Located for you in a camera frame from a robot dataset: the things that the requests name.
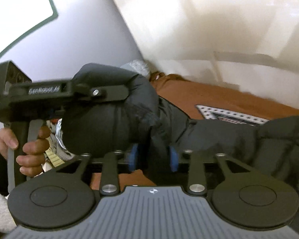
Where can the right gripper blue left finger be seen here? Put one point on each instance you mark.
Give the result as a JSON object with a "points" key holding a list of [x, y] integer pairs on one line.
{"points": [[132, 158]]}

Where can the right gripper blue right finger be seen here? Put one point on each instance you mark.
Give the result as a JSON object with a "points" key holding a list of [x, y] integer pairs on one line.
{"points": [[174, 159]]}

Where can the black puffer jacket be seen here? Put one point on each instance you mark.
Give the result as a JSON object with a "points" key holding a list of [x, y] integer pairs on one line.
{"points": [[157, 126]]}

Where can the person's left hand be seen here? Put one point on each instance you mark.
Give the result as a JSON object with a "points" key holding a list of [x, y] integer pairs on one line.
{"points": [[31, 163]]}

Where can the black white patterned blanket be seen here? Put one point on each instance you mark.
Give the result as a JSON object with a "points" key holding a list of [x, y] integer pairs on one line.
{"points": [[212, 113]]}

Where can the white framed board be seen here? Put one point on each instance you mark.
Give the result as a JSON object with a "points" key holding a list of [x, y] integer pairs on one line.
{"points": [[19, 18]]}

